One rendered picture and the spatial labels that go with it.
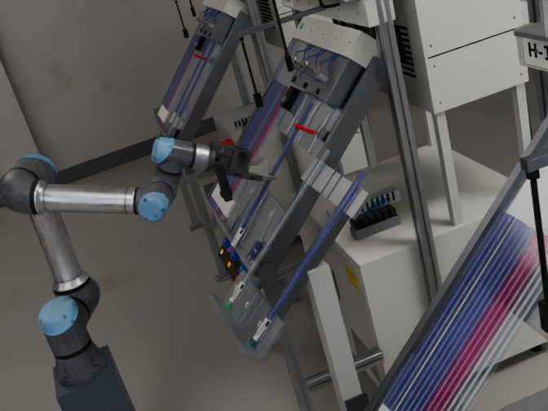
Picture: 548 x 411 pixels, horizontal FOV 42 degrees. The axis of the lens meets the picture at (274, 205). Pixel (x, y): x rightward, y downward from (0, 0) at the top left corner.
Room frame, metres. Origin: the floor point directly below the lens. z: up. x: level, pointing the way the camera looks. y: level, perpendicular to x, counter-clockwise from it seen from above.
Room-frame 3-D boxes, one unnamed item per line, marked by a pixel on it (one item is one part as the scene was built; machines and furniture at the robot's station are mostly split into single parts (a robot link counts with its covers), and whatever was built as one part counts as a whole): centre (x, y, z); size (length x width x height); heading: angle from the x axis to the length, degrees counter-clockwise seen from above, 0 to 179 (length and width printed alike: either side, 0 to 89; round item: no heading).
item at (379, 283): (2.32, -0.45, 0.31); 0.70 x 0.65 x 0.62; 11
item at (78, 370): (1.88, 0.69, 0.60); 0.15 x 0.15 x 0.10
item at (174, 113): (3.69, -0.01, 0.66); 1.01 x 0.73 x 1.31; 101
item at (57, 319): (1.89, 0.69, 0.72); 0.13 x 0.12 x 0.14; 170
